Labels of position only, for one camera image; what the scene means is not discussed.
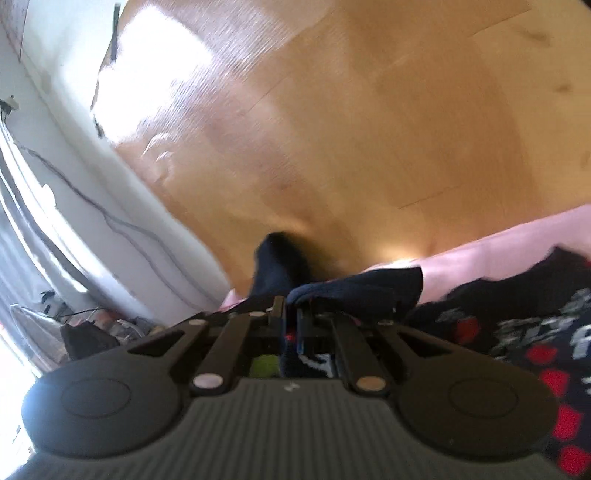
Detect navy reindeer knit sweater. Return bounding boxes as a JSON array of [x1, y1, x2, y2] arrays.
[[287, 247, 590, 479]]

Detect pink patterned bed sheet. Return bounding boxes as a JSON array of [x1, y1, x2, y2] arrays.
[[218, 202, 591, 312]]

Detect green navy white sweater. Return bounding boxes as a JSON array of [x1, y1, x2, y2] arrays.
[[245, 232, 325, 379]]

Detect wooden headboard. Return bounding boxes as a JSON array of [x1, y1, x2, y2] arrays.
[[93, 1, 590, 291]]

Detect black wall cable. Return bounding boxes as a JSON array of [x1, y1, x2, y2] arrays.
[[0, 96, 219, 310]]

